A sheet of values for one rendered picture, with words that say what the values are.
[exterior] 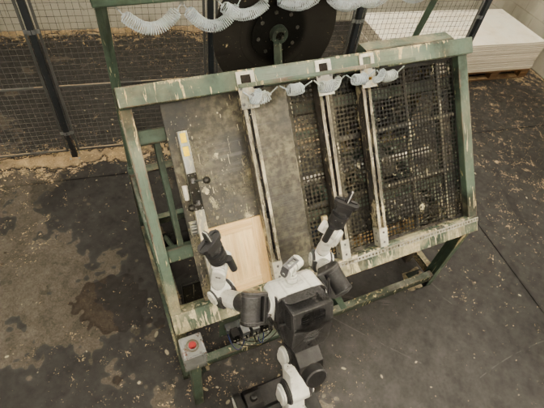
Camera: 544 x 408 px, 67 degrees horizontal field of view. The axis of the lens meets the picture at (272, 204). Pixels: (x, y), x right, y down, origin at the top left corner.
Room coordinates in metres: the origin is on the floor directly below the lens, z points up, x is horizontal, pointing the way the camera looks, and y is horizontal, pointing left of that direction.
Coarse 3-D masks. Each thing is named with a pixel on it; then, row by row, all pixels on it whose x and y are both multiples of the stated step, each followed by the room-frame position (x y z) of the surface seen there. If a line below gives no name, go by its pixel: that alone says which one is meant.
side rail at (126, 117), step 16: (128, 112) 1.57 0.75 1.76; (128, 128) 1.52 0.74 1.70; (128, 144) 1.47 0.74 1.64; (144, 176) 1.39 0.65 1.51; (144, 192) 1.34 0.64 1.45; (144, 208) 1.29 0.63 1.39; (160, 240) 1.21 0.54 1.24; (160, 256) 1.16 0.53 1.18; (160, 272) 1.10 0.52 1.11; (176, 304) 1.01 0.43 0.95
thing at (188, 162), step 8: (176, 136) 1.62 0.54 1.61; (184, 144) 1.58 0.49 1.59; (184, 160) 1.53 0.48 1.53; (192, 160) 1.54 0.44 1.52; (184, 168) 1.52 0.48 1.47; (192, 168) 1.51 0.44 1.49; (192, 200) 1.41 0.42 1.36; (200, 216) 1.37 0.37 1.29; (200, 224) 1.34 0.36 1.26; (200, 232) 1.31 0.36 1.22; (208, 232) 1.33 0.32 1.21; (200, 240) 1.30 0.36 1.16; (208, 264) 1.21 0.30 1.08; (208, 272) 1.18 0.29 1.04
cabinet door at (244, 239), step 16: (224, 224) 1.40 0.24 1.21; (240, 224) 1.43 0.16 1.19; (256, 224) 1.46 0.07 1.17; (224, 240) 1.34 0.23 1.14; (240, 240) 1.37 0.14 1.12; (256, 240) 1.40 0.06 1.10; (240, 256) 1.32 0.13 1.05; (256, 256) 1.35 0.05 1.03; (240, 272) 1.26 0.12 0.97; (256, 272) 1.28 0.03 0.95; (240, 288) 1.19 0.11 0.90
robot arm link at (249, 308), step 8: (240, 296) 0.92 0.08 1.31; (240, 304) 0.88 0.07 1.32; (248, 304) 0.87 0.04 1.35; (256, 304) 0.87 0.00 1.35; (240, 312) 0.85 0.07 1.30; (248, 312) 0.84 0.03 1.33; (256, 312) 0.85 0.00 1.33; (240, 320) 0.82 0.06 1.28; (248, 320) 0.81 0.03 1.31; (256, 320) 0.82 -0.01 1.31
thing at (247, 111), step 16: (240, 80) 1.85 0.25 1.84; (240, 96) 1.80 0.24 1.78; (256, 96) 1.73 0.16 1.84; (240, 112) 1.82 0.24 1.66; (256, 128) 1.76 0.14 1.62; (256, 144) 1.71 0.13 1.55; (256, 160) 1.65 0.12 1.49; (256, 176) 1.59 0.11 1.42; (256, 192) 1.58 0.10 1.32; (272, 224) 1.46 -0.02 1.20; (272, 240) 1.42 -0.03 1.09; (272, 256) 1.34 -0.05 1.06; (272, 272) 1.30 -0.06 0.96
